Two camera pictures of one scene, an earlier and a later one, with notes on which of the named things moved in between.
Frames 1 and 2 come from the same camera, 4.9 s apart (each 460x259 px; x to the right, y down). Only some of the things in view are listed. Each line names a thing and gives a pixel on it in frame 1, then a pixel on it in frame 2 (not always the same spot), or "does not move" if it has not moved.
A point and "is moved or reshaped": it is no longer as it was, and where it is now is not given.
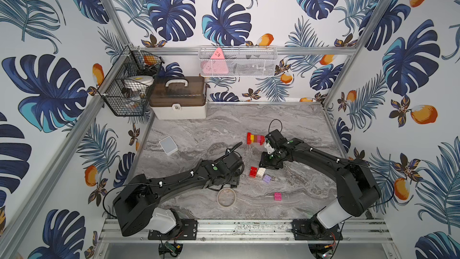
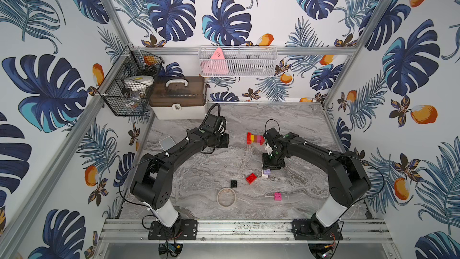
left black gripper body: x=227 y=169 → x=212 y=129
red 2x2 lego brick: x=253 y=172 is moved or reshaped
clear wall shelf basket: x=238 y=61 does not move
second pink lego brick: x=277 y=196 does not move
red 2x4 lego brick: x=248 y=141 does not move
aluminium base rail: x=249 y=231 does not move
